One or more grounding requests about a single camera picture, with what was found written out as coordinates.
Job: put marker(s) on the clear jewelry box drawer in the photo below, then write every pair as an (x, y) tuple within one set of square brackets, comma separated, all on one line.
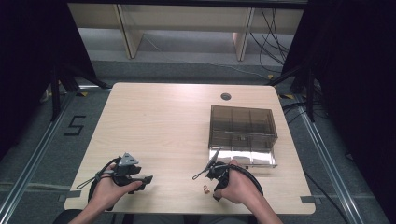
[(249, 158)]

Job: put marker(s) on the small brown earring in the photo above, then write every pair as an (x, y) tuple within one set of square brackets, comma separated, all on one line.
[(206, 189)]

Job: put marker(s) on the person's right hand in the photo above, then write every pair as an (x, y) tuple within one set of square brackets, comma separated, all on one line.
[(239, 186)]

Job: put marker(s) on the person's lap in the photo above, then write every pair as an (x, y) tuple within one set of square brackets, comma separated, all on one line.
[(162, 219)]

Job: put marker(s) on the black metal stand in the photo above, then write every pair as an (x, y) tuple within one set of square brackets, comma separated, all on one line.
[(67, 81), (306, 90)]

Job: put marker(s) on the smoky transparent jewelry box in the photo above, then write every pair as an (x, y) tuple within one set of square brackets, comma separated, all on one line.
[(243, 126)]

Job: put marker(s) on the yellow black hazard tape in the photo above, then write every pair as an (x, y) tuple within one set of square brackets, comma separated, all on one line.
[(288, 96), (82, 94), (270, 76)]

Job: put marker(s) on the light wooden bench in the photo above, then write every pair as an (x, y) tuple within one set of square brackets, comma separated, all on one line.
[(186, 18)]

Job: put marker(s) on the black curtain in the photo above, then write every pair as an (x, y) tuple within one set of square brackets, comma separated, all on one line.
[(358, 93), (34, 62)]

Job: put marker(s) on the aluminium floor rail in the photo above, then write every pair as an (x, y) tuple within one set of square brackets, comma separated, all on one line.
[(327, 165), (34, 152)]

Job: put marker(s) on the grey tape strip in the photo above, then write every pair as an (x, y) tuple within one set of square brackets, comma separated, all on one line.
[(309, 199), (70, 195)]

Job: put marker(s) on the person's left hand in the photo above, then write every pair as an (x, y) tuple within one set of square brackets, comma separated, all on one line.
[(109, 193)]

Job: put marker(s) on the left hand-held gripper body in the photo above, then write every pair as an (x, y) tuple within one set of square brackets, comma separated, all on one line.
[(126, 168)]

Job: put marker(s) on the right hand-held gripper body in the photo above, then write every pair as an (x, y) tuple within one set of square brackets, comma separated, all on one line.
[(218, 171)]

